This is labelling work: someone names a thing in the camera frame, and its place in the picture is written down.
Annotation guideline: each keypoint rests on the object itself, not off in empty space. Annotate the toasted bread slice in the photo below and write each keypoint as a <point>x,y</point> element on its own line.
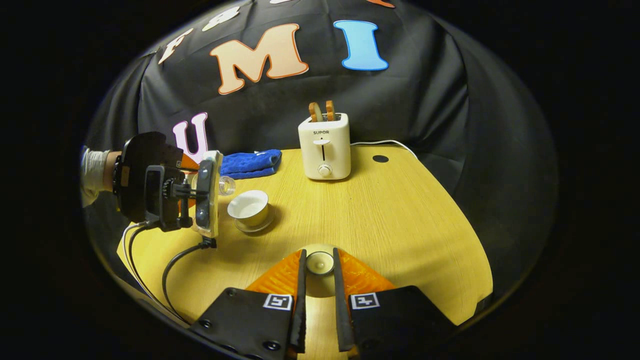
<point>315,112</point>
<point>330,110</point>

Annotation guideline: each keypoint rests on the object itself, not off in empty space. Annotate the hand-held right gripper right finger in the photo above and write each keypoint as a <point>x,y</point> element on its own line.
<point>341,310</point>

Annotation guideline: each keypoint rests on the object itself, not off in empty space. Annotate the black backdrop cloth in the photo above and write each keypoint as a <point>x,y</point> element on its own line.
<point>425,110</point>

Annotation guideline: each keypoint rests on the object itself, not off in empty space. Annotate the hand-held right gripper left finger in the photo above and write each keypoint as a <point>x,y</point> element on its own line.
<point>300,310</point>

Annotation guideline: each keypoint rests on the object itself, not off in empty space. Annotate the white teacup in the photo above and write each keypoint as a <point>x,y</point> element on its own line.
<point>248,207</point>

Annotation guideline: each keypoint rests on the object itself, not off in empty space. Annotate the cream toaster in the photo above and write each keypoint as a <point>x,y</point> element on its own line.
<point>325,150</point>

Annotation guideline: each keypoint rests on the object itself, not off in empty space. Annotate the white teacup lid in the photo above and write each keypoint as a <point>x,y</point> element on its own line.
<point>320,262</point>

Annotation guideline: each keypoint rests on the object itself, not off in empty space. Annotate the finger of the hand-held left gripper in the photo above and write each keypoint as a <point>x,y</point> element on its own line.
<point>190,164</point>

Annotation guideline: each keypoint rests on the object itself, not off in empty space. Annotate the white teacup saucer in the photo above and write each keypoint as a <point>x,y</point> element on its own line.
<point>265,225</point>

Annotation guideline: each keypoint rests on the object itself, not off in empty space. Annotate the blue towel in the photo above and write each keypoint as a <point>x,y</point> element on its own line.
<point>250,162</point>

